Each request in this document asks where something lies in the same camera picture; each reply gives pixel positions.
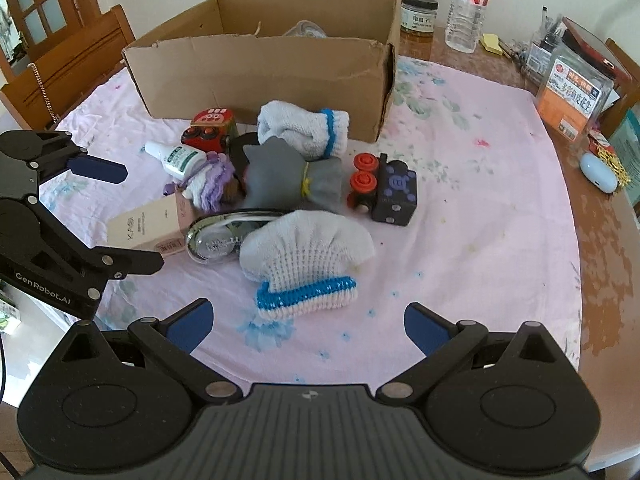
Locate purple crochet toy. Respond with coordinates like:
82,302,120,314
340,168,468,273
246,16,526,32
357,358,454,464
162,152,236,212

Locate gold chain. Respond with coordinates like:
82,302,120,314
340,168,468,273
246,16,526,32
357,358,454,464
590,137,632,188

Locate wooden chair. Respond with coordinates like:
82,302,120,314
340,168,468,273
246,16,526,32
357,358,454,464
597,37,640,136
0,4,136,131

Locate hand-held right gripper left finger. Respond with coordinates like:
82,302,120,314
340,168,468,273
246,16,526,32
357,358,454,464
56,298,242,404

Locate clear water bottle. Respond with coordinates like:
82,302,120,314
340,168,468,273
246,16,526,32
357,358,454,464
445,0,493,53

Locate red tablet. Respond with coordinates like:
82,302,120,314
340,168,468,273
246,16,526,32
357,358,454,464
562,16,633,81

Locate grey plush toy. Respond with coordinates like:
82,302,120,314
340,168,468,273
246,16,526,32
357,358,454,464
241,136,345,212

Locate silver chain strap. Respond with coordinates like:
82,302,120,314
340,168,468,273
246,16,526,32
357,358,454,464
27,62,63,121

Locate brown wooden desktop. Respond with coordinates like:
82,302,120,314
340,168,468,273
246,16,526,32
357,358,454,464
397,22,640,473

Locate clear plastic jar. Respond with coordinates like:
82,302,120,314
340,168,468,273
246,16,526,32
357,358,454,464
285,20,328,39

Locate glass jar with black lid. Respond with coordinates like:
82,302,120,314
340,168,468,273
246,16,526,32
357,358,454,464
400,0,439,38

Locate light blue earbud case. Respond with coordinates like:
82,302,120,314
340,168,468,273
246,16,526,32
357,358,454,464
579,152,621,194

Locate brown cardboard box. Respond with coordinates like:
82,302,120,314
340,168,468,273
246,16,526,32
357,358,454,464
122,0,403,143

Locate red toy car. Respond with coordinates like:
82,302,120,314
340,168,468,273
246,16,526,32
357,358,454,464
181,108,240,153

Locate light blue fluffy sock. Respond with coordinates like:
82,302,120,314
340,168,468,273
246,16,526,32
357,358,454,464
257,101,351,161

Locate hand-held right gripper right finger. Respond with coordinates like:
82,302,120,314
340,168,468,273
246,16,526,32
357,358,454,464
375,302,569,406

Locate teal box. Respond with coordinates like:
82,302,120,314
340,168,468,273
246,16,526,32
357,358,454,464
610,110,640,201

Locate round metal tin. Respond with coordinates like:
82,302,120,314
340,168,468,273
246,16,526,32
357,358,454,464
186,208,287,264

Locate clear pen holder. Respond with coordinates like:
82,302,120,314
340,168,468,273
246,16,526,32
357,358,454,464
525,7,566,81

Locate beige carton box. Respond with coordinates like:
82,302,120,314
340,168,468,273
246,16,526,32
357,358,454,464
106,192,197,254

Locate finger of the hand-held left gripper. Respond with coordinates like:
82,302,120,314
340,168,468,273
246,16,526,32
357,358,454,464
0,130,128,201
0,200,166,282

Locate clear box with orange label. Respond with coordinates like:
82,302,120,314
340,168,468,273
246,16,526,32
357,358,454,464
534,42,617,143

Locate pink floral cloth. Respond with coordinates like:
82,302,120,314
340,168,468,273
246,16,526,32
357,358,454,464
37,55,583,396

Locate white blue knitted glove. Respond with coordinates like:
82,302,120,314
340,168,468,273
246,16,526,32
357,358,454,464
239,210,376,322

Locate black toy train red wheels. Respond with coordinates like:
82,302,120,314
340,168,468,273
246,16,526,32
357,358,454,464
346,152,418,227

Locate white bottle with green label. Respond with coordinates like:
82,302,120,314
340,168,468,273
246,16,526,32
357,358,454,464
145,141,208,179

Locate wooden door with glass panes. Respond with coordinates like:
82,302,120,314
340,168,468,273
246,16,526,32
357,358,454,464
0,0,93,61

